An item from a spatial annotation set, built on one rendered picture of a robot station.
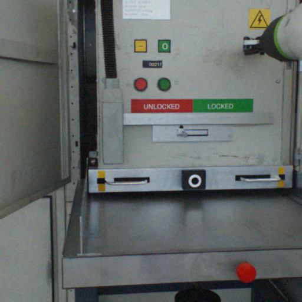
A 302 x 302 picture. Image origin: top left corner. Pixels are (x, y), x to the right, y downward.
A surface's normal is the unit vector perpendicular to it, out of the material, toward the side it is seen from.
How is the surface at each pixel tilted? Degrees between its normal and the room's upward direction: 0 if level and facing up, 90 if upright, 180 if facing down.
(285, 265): 90
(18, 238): 90
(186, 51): 90
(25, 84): 90
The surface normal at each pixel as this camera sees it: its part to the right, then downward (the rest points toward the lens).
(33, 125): 0.98, 0.03
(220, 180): 0.11, 0.12
